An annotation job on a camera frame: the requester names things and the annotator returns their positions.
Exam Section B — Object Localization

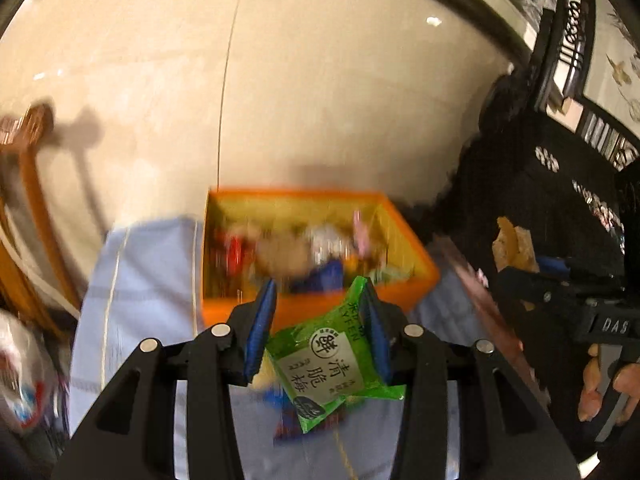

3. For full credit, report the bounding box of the orange noodle snack packet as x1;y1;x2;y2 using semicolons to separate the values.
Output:
491;217;539;273

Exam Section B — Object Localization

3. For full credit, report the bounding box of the bright green snack packet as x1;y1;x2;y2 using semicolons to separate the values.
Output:
266;276;406;411

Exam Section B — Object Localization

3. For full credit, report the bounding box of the blue checked tablecloth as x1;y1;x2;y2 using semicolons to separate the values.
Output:
67;213;501;480

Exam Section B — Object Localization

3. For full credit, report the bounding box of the dark carved wooden bench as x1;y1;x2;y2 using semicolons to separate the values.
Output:
429;0;640;361

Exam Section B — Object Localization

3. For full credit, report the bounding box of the person right hand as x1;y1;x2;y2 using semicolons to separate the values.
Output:
577;341;640;427

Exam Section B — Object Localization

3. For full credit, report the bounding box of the white plastic bag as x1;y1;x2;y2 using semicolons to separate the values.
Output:
0;310;56;434

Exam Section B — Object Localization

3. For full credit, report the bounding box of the orange cardboard box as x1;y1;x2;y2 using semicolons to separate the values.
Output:
201;188;440;330

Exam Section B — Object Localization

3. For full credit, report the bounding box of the pink patterned mat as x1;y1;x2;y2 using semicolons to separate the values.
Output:
435;236;550;408

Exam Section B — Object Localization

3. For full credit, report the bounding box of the carved brown wooden chair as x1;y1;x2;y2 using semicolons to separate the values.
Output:
1;101;81;321

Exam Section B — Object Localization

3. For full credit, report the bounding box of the blue cookie packet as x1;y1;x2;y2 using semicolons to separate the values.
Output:
262;389;346;443

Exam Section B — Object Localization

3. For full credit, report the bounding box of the floral painted screen panel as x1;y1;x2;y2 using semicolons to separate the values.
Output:
584;0;639;136

